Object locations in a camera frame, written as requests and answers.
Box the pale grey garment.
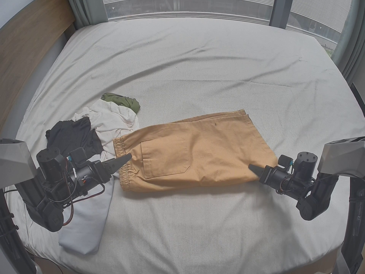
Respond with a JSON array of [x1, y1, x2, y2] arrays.
[[58, 179, 113, 255]]

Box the tan shorts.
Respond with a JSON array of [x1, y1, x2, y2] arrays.
[[113, 109, 278, 193]]

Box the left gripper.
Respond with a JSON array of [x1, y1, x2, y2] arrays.
[[75, 159, 117, 185]]

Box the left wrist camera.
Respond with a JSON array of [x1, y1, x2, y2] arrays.
[[68, 148, 86, 165]]

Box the black cable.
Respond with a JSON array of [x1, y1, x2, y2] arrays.
[[34, 257, 58, 272]]

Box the grey-green curtain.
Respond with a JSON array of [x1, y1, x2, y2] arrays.
[[61, 0, 109, 28], [331, 0, 365, 82]]

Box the olive green garment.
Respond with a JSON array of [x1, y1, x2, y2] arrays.
[[101, 92, 141, 114]]

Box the bed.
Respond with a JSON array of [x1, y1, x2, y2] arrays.
[[0, 0, 365, 274]]

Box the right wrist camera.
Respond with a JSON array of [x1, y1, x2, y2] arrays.
[[278, 154, 294, 168]]

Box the white garment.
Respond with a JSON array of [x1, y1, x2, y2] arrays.
[[71, 99, 140, 179]]

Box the black garment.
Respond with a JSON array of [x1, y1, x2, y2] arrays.
[[46, 117, 104, 157]]

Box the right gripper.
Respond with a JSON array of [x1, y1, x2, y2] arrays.
[[259, 165, 297, 188]]

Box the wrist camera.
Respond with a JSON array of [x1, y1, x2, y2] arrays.
[[278, 154, 294, 168], [68, 148, 86, 165]]

